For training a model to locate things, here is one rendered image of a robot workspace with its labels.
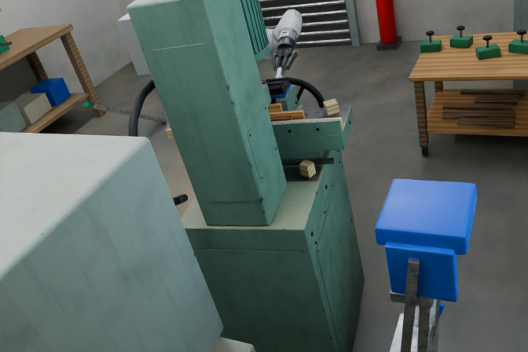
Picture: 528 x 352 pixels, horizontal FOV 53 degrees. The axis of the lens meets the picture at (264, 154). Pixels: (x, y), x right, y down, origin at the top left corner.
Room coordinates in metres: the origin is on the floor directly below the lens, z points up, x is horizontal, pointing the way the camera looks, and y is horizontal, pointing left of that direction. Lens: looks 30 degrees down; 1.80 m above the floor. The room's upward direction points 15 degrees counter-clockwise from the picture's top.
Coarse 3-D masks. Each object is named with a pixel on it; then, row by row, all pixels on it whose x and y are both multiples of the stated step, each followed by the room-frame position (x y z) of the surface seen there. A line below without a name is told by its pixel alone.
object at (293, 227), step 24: (288, 168) 1.57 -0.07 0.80; (288, 192) 1.43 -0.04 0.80; (312, 192) 1.39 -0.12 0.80; (192, 216) 1.44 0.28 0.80; (288, 216) 1.31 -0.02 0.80; (312, 216) 1.31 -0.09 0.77; (192, 240) 1.38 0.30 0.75; (216, 240) 1.35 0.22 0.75; (240, 240) 1.31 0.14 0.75; (264, 240) 1.28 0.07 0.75; (288, 240) 1.25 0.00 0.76; (312, 240) 1.26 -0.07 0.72
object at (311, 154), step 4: (280, 152) 1.62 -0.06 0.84; (284, 152) 1.62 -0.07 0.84; (288, 152) 1.61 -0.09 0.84; (292, 152) 1.61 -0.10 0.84; (296, 152) 1.60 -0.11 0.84; (300, 152) 1.59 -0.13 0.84; (304, 152) 1.59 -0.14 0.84; (308, 152) 1.58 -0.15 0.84; (312, 152) 1.58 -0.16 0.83; (316, 152) 1.57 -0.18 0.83; (320, 152) 1.57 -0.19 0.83; (280, 156) 1.62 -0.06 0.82; (284, 156) 1.62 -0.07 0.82; (288, 156) 1.61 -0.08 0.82; (292, 156) 1.61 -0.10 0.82; (296, 156) 1.60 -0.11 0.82; (300, 156) 1.59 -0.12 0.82; (304, 156) 1.59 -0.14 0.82; (308, 156) 1.58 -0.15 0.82; (312, 156) 1.58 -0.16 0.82; (316, 156) 1.57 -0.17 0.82; (320, 156) 1.57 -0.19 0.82
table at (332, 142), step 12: (300, 108) 1.86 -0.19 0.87; (312, 108) 1.77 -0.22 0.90; (348, 108) 1.70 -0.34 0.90; (348, 120) 1.64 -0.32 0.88; (348, 132) 1.61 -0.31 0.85; (288, 144) 1.61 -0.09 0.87; (300, 144) 1.59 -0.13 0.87; (312, 144) 1.57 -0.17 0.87; (324, 144) 1.55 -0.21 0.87; (336, 144) 1.54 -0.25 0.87
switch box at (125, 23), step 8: (128, 16) 1.43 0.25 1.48; (120, 24) 1.42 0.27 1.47; (128, 24) 1.41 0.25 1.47; (128, 32) 1.41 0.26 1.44; (128, 40) 1.42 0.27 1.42; (136, 40) 1.41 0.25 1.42; (128, 48) 1.42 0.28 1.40; (136, 48) 1.41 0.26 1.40; (136, 56) 1.41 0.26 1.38; (136, 64) 1.42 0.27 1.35; (144, 64) 1.41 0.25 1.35; (144, 72) 1.41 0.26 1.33
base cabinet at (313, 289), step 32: (320, 224) 1.36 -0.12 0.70; (352, 224) 1.71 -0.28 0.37; (224, 256) 1.35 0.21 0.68; (256, 256) 1.30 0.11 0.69; (288, 256) 1.25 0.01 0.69; (320, 256) 1.29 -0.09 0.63; (352, 256) 1.62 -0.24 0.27; (224, 288) 1.36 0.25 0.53; (256, 288) 1.31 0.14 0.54; (288, 288) 1.27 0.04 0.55; (320, 288) 1.23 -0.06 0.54; (352, 288) 1.54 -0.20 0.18; (224, 320) 1.38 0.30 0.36; (256, 320) 1.33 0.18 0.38; (288, 320) 1.28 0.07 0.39; (320, 320) 1.23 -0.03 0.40; (352, 320) 1.46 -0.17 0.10
